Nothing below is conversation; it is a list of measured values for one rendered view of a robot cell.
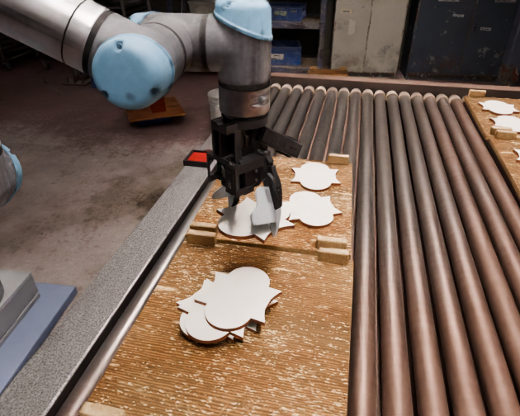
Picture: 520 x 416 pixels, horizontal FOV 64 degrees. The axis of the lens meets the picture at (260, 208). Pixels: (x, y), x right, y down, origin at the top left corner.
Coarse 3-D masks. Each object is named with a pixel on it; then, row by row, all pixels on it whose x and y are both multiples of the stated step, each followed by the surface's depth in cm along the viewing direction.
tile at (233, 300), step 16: (240, 272) 74; (256, 272) 74; (224, 288) 71; (240, 288) 71; (256, 288) 71; (272, 288) 71; (208, 304) 68; (224, 304) 68; (240, 304) 68; (256, 304) 68; (208, 320) 65; (224, 320) 65; (240, 320) 65; (256, 320) 65
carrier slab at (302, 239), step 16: (288, 160) 118; (304, 160) 118; (288, 176) 111; (336, 176) 111; (288, 192) 103; (320, 192) 103; (336, 192) 103; (208, 208) 98; (336, 208) 98; (336, 224) 92; (224, 240) 88; (240, 240) 87; (256, 240) 87; (272, 240) 87; (288, 240) 87; (304, 240) 87
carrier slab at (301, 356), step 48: (192, 288) 75; (288, 288) 75; (336, 288) 75; (144, 336) 66; (288, 336) 66; (336, 336) 66; (144, 384) 59; (192, 384) 59; (240, 384) 59; (288, 384) 59; (336, 384) 59
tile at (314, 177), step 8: (296, 168) 112; (304, 168) 112; (312, 168) 112; (320, 168) 112; (328, 168) 112; (296, 176) 109; (304, 176) 109; (312, 176) 109; (320, 176) 109; (328, 176) 109; (304, 184) 105; (312, 184) 105; (320, 184) 105; (328, 184) 105; (336, 184) 106
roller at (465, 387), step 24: (408, 96) 172; (408, 120) 149; (408, 144) 134; (432, 192) 108; (432, 216) 98; (432, 240) 90; (432, 264) 85; (432, 288) 81; (456, 312) 73; (456, 336) 68; (456, 360) 65; (456, 384) 62; (456, 408) 59; (480, 408) 58
